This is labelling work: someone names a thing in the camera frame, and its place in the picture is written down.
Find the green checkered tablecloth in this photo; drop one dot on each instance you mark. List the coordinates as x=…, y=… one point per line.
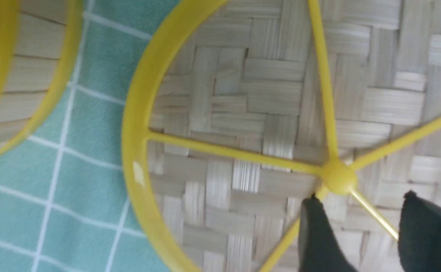
x=63, y=200

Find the yellow woven steamer lid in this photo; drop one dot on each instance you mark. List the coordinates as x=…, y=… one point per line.
x=241, y=109

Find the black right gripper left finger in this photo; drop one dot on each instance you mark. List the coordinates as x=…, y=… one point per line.
x=318, y=249

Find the yellow bamboo steamer basket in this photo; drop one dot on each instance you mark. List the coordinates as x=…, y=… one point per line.
x=39, y=41

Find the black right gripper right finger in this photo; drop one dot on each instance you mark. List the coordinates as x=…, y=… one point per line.
x=419, y=243

